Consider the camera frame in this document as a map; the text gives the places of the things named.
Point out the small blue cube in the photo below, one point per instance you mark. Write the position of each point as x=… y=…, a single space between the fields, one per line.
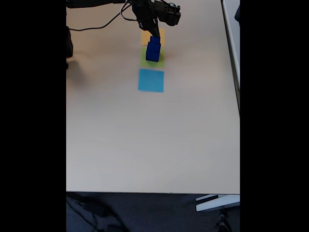
x=154 y=39

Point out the large blue cube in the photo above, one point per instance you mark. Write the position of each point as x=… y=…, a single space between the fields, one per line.
x=152 y=56

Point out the orange paper square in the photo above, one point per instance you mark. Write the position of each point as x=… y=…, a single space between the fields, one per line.
x=144 y=38

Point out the green paper square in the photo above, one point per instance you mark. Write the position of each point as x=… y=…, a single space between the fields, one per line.
x=143 y=63

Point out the light blue paper square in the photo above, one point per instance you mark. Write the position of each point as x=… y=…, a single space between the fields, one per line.
x=150 y=81

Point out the white neighbouring table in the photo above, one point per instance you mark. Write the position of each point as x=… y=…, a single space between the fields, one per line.
x=231 y=48

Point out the dark blue object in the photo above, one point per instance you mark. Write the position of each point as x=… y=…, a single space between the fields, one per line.
x=238 y=13

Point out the white table foot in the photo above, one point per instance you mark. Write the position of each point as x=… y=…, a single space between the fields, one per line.
x=217 y=204

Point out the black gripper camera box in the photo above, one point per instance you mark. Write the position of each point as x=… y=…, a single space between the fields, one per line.
x=170 y=13

